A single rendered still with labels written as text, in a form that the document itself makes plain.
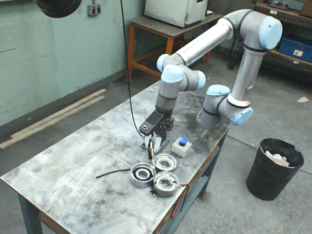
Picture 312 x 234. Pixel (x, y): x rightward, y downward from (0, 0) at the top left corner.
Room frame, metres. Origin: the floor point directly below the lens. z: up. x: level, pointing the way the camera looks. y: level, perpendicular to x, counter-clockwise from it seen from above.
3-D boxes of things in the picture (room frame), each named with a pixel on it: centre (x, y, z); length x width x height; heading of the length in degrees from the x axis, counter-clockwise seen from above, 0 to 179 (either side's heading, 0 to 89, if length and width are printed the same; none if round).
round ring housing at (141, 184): (0.77, 0.03, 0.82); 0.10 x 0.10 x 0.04
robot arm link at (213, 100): (1.28, -0.29, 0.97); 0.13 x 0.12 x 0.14; 42
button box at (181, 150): (0.99, -0.13, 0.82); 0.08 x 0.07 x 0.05; 154
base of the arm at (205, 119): (1.29, -0.29, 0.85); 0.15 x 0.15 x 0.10
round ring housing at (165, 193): (0.75, -0.07, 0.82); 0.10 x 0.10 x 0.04
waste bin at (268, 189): (1.62, -0.97, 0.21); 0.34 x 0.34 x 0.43
